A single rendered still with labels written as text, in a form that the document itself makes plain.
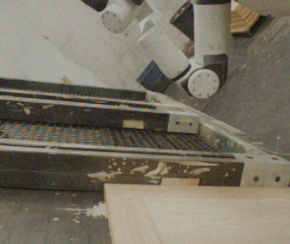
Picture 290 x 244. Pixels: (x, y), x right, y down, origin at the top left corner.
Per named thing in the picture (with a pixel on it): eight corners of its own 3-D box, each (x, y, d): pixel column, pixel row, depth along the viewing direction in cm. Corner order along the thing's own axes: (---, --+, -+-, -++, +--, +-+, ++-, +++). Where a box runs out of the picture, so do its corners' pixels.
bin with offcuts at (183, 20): (221, 25, 467) (193, -3, 447) (201, 49, 471) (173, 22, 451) (209, 27, 516) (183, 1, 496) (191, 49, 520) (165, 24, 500)
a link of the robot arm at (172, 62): (143, 45, 77) (186, 95, 84) (141, 54, 68) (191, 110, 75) (173, 18, 74) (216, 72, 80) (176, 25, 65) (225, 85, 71)
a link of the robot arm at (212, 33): (222, 80, 83) (225, -1, 73) (234, 97, 72) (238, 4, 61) (183, 83, 84) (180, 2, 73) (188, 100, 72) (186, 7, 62)
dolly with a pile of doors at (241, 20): (278, 6, 338) (257, -18, 326) (251, 38, 342) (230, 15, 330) (251, 11, 396) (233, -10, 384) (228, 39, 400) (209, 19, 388)
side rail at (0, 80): (144, 107, 207) (146, 91, 205) (-19, 92, 182) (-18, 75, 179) (142, 105, 215) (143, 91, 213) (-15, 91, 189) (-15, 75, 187)
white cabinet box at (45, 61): (148, 120, 459) (40, 35, 398) (125, 148, 464) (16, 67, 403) (141, 112, 517) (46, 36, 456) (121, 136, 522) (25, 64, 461)
